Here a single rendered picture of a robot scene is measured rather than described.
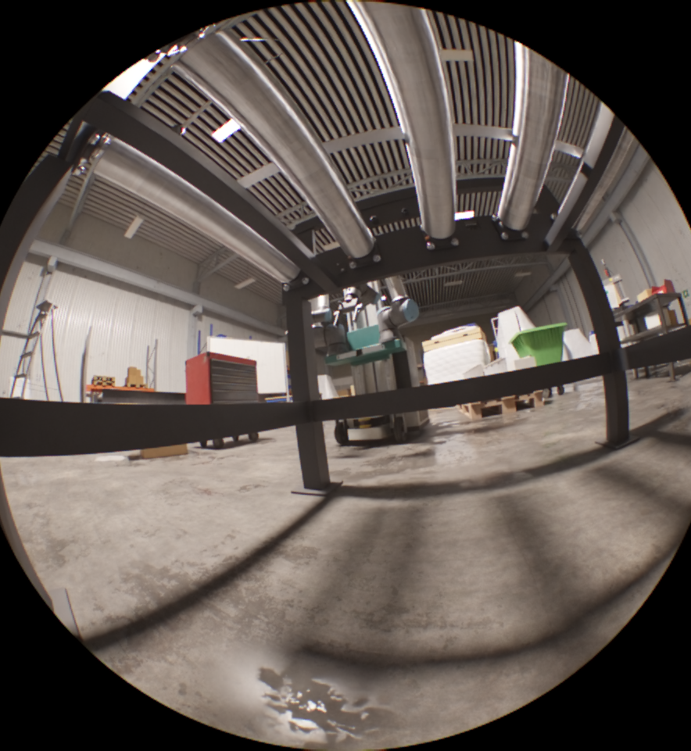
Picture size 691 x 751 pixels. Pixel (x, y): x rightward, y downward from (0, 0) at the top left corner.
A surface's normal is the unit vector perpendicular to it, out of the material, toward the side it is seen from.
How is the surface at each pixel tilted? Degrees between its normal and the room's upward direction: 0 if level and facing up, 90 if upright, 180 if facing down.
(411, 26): 177
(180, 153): 180
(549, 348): 101
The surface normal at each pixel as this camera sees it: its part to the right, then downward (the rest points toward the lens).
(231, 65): 0.50, 0.83
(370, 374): -0.51, -0.05
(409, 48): -0.02, 1.00
